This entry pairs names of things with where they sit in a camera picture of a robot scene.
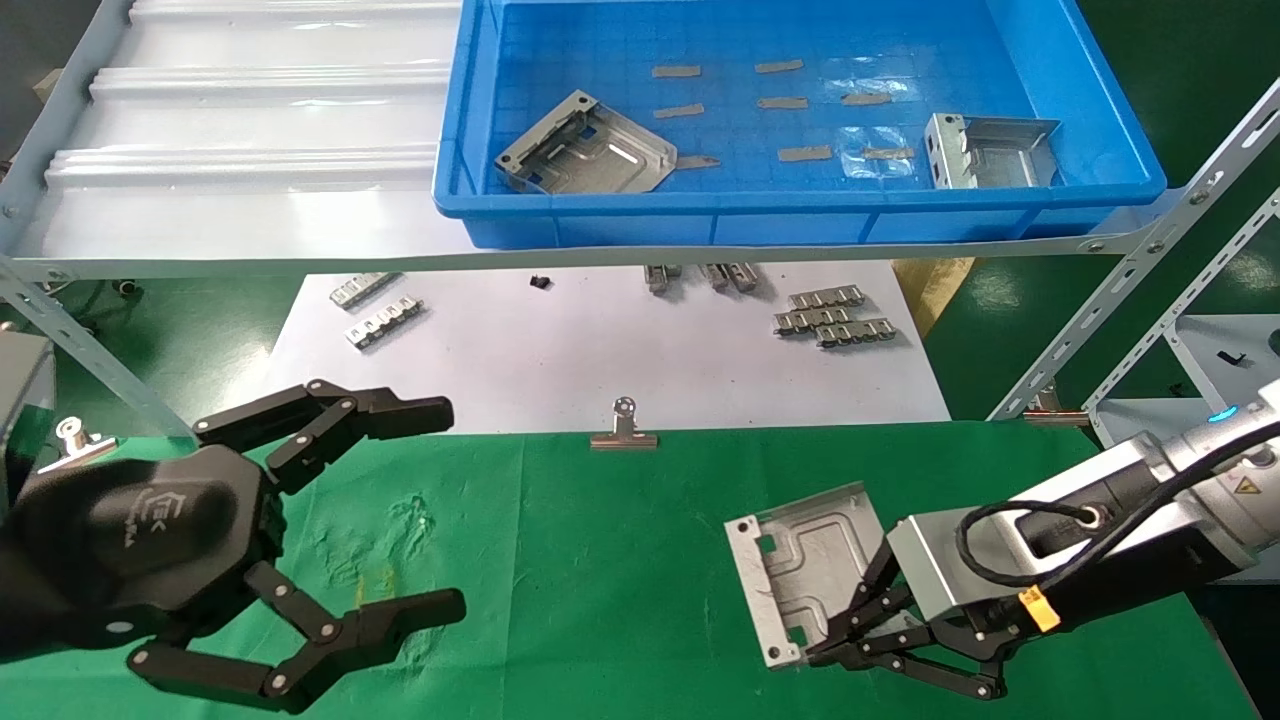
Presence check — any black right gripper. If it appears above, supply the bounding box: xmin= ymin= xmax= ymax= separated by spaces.
xmin=805 ymin=540 xmax=1256 ymax=699

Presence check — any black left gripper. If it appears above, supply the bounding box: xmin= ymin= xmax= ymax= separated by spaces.
xmin=0 ymin=445 xmax=468 ymax=716

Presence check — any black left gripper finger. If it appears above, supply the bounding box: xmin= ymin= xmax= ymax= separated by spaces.
xmin=193 ymin=380 xmax=456 ymax=498

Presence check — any stamped sheet metal bracket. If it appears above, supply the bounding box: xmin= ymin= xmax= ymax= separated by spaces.
xmin=494 ymin=90 xmax=678 ymax=195
xmin=725 ymin=482 xmax=906 ymax=669

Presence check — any white paper sheet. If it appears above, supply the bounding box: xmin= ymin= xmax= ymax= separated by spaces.
xmin=255 ymin=262 xmax=951 ymax=438

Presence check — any grey metal shelf rack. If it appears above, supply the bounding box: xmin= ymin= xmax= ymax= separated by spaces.
xmin=0 ymin=0 xmax=1280 ymax=441

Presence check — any green cloth mat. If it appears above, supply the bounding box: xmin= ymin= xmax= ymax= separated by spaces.
xmin=0 ymin=420 xmax=1263 ymax=720

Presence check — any blue plastic bin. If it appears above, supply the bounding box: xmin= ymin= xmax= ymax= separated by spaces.
xmin=432 ymin=0 xmax=1168 ymax=251

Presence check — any white corrugated shelf panel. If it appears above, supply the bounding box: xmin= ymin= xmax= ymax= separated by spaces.
xmin=20 ymin=0 xmax=466 ymax=263

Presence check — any tan cardboard piece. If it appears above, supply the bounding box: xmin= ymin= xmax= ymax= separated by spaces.
xmin=893 ymin=260 xmax=976 ymax=341

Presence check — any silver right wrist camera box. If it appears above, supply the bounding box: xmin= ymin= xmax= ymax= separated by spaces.
xmin=888 ymin=437 xmax=1191 ymax=623

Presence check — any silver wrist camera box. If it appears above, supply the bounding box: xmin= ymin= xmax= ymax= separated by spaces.
xmin=888 ymin=437 xmax=1191 ymax=623
xmin=0 ymin=335 xmax=58 ymax=511

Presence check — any black cable with yellow tag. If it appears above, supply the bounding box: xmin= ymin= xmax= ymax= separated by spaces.
xmin=955 ymin=420 xmax=1280 ymax=633

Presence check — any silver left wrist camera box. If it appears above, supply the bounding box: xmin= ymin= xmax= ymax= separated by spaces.
xmin=0 ymin=335 xmax=58 ymax=511

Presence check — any folded sheet metal bracket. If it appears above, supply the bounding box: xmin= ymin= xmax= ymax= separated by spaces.
xmin=922 ymin=112 xmax=1061 ymax=191

